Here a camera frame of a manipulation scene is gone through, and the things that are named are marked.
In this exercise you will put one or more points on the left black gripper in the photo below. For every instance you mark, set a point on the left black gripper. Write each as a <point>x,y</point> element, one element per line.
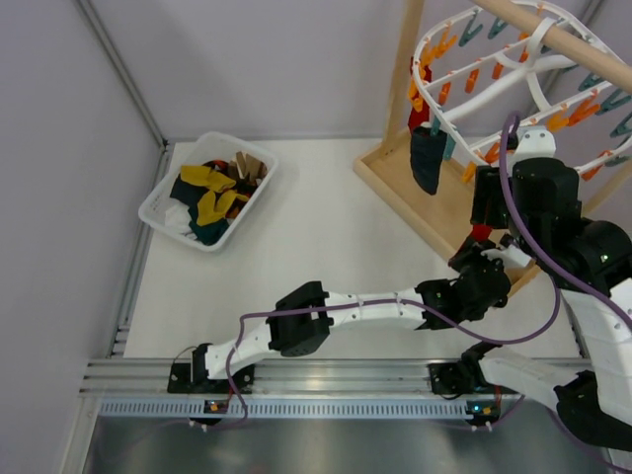
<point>475,262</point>

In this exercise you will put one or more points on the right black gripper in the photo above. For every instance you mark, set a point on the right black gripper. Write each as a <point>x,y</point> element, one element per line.
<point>489,198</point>

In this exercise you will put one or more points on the dark navy sock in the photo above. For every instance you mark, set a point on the dark navy sock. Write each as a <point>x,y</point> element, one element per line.
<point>426,155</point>

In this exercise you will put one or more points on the red thin sock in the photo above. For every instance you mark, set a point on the red thin sock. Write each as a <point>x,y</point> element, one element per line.
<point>420,111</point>

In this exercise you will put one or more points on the mustard yellow sock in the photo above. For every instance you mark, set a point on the mustard yellow sock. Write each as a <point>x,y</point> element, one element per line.
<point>205,177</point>
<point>212,206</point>

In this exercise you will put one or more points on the navy patterned sock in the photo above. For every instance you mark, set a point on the navy patterned sock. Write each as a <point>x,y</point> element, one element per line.
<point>186,193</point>

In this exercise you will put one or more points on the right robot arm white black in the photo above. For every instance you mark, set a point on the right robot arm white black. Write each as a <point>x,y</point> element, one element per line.
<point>537,201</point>

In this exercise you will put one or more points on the white round clip hanger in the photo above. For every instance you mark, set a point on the white round clip hanger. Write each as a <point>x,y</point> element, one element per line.
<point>463,92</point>

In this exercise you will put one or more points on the argyle brown orange sock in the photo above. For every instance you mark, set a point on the argyle brown orange sock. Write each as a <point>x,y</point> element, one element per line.
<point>244,190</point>

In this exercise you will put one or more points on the tan brown striped sock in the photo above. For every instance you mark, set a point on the tan brown striped sock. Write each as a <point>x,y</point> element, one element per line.
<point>246,168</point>

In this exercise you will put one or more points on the dark green sock in basket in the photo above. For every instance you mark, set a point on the dark green sock in basket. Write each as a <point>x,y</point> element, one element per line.
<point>211,233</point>

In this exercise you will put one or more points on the white plastic basket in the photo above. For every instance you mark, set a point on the white plastic basket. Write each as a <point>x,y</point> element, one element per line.
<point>214,150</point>

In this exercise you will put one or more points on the white sock in basket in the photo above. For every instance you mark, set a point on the white sock in basket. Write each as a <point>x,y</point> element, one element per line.
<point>178,219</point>

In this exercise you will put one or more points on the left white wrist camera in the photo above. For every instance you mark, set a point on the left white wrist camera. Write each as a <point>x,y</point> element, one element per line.
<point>512,257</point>

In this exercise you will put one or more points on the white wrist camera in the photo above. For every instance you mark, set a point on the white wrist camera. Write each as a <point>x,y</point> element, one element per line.
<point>512,257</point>
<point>531,142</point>

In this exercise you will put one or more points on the wooden rack frame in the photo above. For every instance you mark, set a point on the wooden rack frame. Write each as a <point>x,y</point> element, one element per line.
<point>441,219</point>

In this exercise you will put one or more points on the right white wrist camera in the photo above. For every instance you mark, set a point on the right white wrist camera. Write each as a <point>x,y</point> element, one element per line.
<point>531,142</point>

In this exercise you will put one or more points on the aluminium rail base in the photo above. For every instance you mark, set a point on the aluminium rail base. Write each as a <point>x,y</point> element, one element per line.
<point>379,389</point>

